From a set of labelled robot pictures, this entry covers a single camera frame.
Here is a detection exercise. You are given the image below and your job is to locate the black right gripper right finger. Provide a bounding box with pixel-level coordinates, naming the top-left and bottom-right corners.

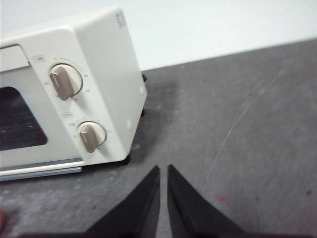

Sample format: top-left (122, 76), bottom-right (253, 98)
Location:
top-left (167, 164), bottom-right (248, 238)

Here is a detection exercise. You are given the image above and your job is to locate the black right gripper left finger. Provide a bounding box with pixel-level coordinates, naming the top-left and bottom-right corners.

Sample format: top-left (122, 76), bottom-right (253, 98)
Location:
top-left (84, 165), bottom-right (161, 238)

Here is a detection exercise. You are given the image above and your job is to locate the glass oven door beige handle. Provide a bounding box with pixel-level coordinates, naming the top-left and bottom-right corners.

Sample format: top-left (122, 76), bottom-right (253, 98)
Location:
top-left (0, 44), bottom-right (84, 174)

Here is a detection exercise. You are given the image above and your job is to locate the beige oven knob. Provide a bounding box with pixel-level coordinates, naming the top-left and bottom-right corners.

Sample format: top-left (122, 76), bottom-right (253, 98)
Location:
top-left (49, 63), bottom-right (84, 102)
top-left (76, 120), bottom-right (108, 153)

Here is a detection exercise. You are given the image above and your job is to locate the silver crumb tray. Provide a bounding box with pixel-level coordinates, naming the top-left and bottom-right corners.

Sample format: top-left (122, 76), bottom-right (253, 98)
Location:
top-left (0, 165), bottom-right (83, 183)

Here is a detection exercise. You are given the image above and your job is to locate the cream toaster oven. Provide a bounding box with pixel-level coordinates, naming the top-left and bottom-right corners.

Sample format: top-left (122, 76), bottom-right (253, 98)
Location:
top-left (0, 6), bottom-right (148, 183)

